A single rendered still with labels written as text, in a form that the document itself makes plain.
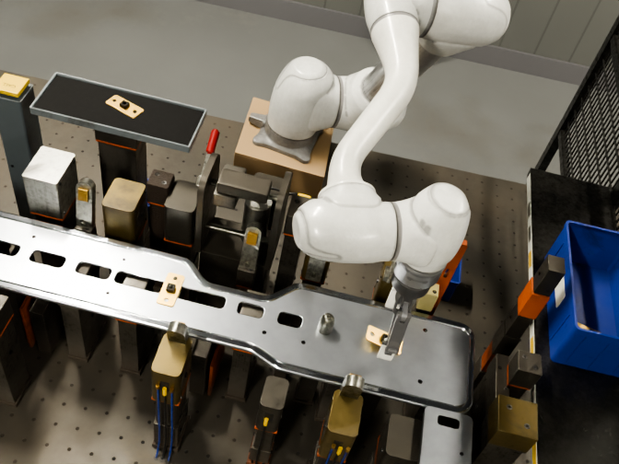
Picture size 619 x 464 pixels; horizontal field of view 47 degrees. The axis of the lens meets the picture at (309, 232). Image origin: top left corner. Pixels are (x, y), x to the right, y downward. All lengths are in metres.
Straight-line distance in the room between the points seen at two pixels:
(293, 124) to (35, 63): 1.98
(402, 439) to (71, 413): 0.76
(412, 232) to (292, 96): 0.93
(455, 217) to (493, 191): 1.24
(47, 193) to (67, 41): 2.33
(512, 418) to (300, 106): 1.04
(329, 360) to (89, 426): 0.58
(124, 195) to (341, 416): 0.67
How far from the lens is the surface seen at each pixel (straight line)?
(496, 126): 3.86
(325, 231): 1.14
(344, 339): 1.52
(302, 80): 2.01
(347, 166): 1.24
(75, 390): 1.78
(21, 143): 1.86
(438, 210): 1.16
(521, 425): 1.48
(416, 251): 1.19
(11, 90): 1.78
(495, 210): 2.34
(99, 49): 3.87
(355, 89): 2.04
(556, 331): 1.62
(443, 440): 1.47
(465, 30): 1.59
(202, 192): 1.51
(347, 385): 1.34
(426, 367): 1.54
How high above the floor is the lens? 2.26
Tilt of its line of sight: 49 degrees down
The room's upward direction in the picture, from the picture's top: 13 degrees clockwise
